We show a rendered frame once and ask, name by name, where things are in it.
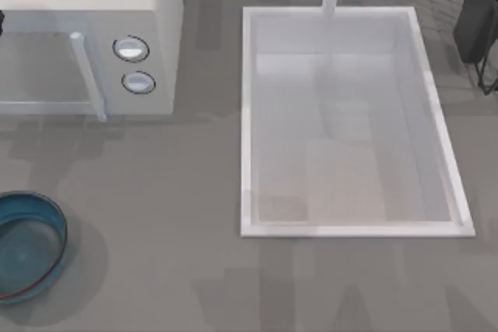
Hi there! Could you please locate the white sink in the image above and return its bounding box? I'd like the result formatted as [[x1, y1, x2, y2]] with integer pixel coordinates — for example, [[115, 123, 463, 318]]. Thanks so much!
[[239, 5, 476, 239]]

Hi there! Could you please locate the small microwave knob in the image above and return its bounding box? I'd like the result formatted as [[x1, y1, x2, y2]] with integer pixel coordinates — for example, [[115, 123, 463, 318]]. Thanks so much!
[[121, 70, 157, 96]]

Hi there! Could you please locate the pale microwave oven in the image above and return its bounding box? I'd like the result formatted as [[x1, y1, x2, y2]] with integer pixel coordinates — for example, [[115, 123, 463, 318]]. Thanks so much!
[[0, 0, 184, 123]]

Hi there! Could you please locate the large microwave knob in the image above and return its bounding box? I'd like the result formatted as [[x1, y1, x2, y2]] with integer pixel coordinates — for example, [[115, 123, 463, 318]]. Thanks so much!
[[111, 34, 151, 64]]

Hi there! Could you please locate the microwave glass door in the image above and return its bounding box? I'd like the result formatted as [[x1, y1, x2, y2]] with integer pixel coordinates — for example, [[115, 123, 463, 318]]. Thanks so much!
[[0, 30, 98, 116]]

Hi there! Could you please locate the blue bowl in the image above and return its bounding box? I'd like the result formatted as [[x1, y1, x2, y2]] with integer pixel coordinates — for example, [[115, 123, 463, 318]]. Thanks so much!
[[0, 190, 68, 305]]

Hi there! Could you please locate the microwave door handle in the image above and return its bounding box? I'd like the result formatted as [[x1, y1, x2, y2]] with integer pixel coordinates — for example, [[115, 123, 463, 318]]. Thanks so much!
[[69, 31, 108, 123]]

